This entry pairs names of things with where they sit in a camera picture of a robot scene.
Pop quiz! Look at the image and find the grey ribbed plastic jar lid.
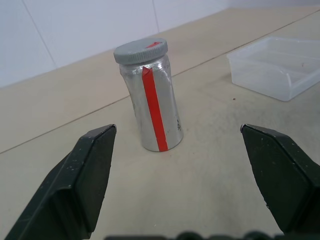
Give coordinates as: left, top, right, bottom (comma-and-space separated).
113, 38, 169, 66

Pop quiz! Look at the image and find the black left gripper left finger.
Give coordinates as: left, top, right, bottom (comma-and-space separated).
4, 123, 118, 240

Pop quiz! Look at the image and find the silver red drink can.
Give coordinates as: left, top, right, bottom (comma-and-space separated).
119, 53, 185, 153

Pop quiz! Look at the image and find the clear plastic tray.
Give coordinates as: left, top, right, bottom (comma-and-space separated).
226, 36, 320, 102

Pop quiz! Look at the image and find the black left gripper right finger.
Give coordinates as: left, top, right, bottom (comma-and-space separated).
239, 123, 320, 240

